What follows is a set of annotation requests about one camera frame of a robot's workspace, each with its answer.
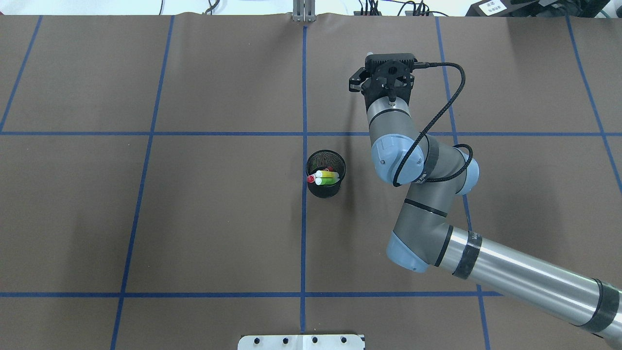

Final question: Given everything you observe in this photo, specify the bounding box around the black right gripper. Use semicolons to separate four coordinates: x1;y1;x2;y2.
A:
363;72;414;105

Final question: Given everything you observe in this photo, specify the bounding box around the yellow highlighter pen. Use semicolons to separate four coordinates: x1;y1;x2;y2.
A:
319;171;340;178

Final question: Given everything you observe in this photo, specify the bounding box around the red marker pen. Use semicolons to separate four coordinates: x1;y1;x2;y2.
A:
307;167;333;183

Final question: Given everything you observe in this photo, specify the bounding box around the green highlighter pen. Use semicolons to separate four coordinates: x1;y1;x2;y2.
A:
314;178;340;186

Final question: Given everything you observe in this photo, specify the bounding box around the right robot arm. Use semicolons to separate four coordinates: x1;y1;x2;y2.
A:
349;61;621;350

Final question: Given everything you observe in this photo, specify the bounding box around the black mesh pen cup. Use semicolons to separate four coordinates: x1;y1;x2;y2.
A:
306;149;346;199

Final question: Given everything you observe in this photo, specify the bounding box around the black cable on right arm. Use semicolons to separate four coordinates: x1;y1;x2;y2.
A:
393;62;474;188

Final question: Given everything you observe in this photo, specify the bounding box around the aluminium frame post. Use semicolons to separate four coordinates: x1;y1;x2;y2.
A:
292;0;317;23

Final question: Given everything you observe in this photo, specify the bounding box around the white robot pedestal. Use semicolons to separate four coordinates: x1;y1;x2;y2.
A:
237;334;366;350

